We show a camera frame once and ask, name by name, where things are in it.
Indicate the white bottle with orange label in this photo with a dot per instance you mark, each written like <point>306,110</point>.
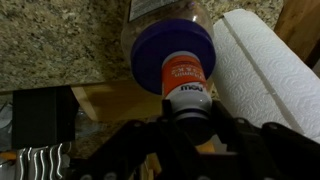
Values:
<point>183,73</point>

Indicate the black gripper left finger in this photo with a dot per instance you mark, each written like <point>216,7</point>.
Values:
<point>169,115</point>

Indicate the wooden cutting board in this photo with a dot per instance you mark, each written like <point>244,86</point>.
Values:
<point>116,100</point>

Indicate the black box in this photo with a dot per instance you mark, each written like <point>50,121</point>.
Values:
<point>43,116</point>

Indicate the white paper towel roll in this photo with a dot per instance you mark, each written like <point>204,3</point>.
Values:
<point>266,66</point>

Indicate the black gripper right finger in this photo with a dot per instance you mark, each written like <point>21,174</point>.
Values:
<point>224,116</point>

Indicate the clear jar with purple lid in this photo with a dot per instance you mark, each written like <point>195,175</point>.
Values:
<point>166,40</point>

